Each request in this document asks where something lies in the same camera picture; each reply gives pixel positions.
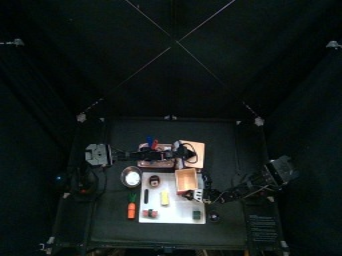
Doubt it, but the yellow egg toy sushi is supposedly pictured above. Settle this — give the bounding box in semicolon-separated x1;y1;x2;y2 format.
160;190;171;207

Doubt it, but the white cutting board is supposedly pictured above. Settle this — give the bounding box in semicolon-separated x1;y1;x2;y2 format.
137;171;207;225

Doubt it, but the silver metal bowl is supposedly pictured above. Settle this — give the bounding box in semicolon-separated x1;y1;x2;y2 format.
120;165;143;188

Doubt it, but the orange toy carrot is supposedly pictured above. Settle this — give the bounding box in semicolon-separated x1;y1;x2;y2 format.
126;193;137;220

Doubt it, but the white printed label sheet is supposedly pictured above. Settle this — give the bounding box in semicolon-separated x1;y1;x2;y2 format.
248;213;273;244

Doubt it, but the thin diagonal brace cable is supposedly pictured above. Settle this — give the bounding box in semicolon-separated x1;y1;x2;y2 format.
80;0;236;117
122;0;260;120

